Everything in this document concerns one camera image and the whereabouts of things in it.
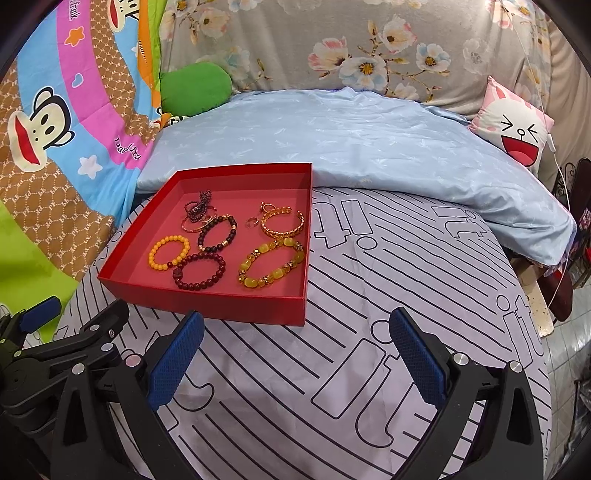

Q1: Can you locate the dark red stool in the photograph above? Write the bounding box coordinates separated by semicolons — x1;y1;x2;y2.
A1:
541;240;591;323

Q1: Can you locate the pink rabbit cushion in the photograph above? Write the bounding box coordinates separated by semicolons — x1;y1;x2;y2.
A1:
468;76;555;177

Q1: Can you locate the dark small-bead bracelet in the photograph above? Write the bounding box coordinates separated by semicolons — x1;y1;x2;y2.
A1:
184;189;214;220

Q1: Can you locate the orange-yellow bead bracelet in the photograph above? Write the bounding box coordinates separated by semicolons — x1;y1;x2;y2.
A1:
148;235;191;272

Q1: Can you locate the large yellow stone bracelet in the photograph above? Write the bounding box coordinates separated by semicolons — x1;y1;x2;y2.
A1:
237;237;306;288

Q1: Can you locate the beige curtain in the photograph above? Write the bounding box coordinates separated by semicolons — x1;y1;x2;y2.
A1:
539;18;591;186

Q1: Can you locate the red tray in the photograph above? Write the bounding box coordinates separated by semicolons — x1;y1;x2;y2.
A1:
98;161;314;328

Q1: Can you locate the red bead bracelet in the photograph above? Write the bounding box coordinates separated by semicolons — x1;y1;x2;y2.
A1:
172;250;228;292

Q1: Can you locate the thin gold bangle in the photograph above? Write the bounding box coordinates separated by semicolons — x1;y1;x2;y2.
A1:
181;212;218;234

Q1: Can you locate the cartoon monkey blanket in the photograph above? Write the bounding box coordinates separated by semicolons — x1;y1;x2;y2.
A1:
0;0;168;325

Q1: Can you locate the dark brown bead bracelet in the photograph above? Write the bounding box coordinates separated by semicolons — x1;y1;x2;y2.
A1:
197;215;239;254

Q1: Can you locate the white cable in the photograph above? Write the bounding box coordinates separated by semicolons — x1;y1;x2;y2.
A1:
507;0;574;326

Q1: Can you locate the light blue quilt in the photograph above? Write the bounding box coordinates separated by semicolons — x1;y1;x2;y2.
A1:
136;86;577;268

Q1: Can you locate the gold chain cuff bangle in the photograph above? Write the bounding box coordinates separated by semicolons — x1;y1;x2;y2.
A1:
259;209;306;239

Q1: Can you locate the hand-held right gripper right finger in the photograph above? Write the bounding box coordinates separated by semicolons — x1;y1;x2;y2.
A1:
389;306;546;480

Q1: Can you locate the floral grey sheet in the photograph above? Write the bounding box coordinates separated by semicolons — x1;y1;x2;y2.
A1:
159;0;556;121

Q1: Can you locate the green pillow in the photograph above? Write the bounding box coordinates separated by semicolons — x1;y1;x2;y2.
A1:
160;62;233;116

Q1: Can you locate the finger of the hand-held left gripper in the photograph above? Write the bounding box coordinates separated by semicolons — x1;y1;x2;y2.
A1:
0;296;62;344
59;299;131;346

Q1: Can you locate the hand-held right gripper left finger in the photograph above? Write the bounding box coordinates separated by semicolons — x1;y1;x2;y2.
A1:
50;309;206;480

